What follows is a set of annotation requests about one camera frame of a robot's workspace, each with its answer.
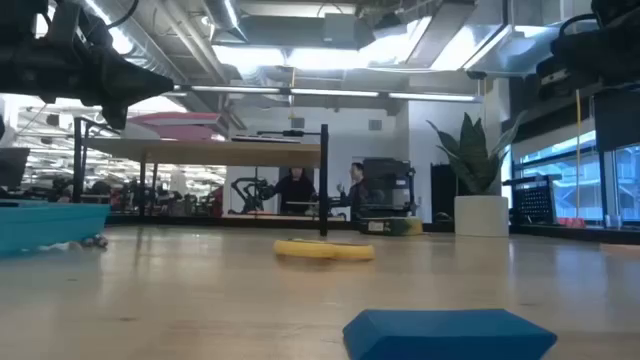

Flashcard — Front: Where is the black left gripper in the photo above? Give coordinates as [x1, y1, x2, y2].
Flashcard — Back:
[0, 43, 176, 131]

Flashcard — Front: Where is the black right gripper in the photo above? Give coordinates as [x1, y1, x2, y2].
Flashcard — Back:
[534, 19, 640, 102]

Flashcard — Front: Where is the translucent pencil case blue lid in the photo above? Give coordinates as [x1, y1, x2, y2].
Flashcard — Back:
[0, 198, 112, 257]

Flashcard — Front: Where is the blue bevelled eraser block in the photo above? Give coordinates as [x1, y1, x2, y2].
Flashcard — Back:
[342, 308, 559, 360]

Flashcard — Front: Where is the black metal shelf leg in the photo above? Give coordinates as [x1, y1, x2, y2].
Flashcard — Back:
[72, 116, 121, 204]
[318, 123, 330, 238]

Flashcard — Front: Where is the green snake plant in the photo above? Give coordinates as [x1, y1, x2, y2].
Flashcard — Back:
[426, 110, 527, 197]

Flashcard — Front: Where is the black pegboard stand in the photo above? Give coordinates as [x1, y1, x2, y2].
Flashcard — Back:
[501, 174, 564, 226]

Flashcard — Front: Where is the black monitor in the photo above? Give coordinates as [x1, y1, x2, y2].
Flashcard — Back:
[0, 146, 31, 190]

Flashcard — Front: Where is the white desk calculator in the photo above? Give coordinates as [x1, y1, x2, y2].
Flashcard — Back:
[230, 133, 302, 145]

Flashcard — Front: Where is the white plant pot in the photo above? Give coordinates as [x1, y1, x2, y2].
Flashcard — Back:
[453, 194, 511, 239]

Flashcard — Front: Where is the black cabinet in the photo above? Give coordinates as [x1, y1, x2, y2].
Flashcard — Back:
[430, 163, 459, 224]

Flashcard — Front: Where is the black bar with clamp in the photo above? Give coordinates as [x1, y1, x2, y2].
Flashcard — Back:
[256, 128, 322, 139]

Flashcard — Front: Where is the person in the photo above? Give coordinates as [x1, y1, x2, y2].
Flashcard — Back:
[271, 167, 320, 216]
[336, 161, 374, 222]

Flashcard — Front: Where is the black printer machine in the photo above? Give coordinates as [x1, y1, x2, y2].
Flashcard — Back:
[361, 157, 418, 220]

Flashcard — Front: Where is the long ceiling light bar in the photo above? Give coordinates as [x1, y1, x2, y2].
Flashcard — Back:
[169, 83, 485, 104]

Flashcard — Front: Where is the yellow hanging cable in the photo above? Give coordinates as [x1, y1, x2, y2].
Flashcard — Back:
[574, 88, 584, 221]

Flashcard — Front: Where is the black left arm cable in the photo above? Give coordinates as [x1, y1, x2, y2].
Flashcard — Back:
[106, 0, 142, 30]

